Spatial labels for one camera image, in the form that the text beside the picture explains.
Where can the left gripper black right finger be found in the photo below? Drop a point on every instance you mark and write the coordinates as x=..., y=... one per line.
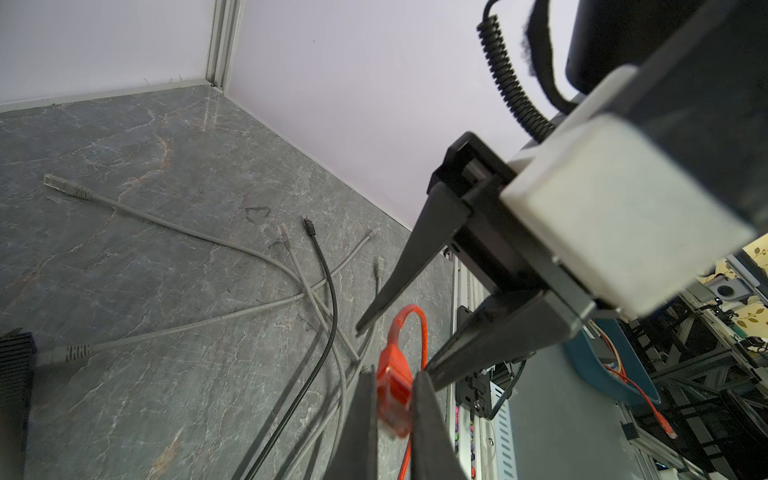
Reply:
x=432, y=452

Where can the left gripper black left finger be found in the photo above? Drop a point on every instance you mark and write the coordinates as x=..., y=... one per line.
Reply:
x=356, y=456

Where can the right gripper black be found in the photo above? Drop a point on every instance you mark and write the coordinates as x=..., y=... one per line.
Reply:
x=537, y=303

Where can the black network switch box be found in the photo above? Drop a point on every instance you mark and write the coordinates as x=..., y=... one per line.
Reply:
x=18, y=355

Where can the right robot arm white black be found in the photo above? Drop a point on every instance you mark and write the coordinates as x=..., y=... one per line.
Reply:
x=699, y=93

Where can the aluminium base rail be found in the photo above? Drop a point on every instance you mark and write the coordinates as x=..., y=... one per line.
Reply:
x=484, y=446

